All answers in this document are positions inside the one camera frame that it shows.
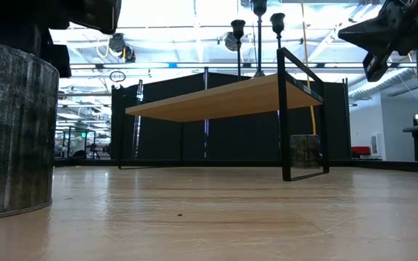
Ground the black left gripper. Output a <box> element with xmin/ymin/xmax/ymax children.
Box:
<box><xmin>0</xmin><ymin>0</ymin><xmax>122</xmax><ymax>79</ymax></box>

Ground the hanging black cable loop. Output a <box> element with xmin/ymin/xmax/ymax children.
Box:
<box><xmin>108</xmin><ymin>70</ymin><xmax>127</xmax><ymax>83</ymax></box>

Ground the orange candle glass jar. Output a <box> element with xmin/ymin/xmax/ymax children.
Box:
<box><xmin>0</xmin><ymin>38</ymin><xmax>60</xmax><ymax>223</ymax></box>

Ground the wooden shelf riser black frame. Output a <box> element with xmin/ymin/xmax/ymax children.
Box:
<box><xmin>117</xmin><ymin>46</ymin><xmax>330</xmax><ymax>182</ymax></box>

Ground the grey candle glass jar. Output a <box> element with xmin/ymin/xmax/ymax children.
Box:
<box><xmin>290</xmin><ymin>134</ymin><xmax>321</xmax><ymax>169</ymax></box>

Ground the distant black rig frame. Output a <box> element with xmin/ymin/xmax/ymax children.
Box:
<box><xmin>60</xmin><ymin>128</ymin><xmax>98</xmax><ymax>160</ymax></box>

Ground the black partition screen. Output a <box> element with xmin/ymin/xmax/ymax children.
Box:
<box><xmin>110</xmin><ymin>71</ymin><xmax>351</xmax><ymax>162</ymax></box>

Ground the red seat cushion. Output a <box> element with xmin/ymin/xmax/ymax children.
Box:
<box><xmin>350</xmin><ymin>146</ymin><xmax>372</xmax><ymax>157</ymax></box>

